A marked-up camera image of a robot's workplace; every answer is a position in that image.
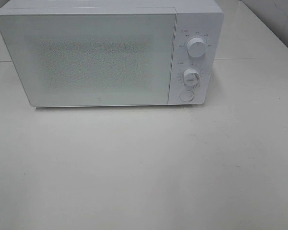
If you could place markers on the round white door button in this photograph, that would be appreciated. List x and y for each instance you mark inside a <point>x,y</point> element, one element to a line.
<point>187,96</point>

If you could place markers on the white microwave oven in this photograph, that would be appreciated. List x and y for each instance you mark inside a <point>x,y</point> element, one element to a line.
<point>193,18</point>

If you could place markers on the white microwave door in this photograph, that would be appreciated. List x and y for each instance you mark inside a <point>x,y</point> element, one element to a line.
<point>72,60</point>

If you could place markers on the upper white power knob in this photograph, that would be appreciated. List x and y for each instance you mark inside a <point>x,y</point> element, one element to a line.
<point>196,46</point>

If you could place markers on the white timer knob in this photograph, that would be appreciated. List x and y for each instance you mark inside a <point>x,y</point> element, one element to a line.
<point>191,77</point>

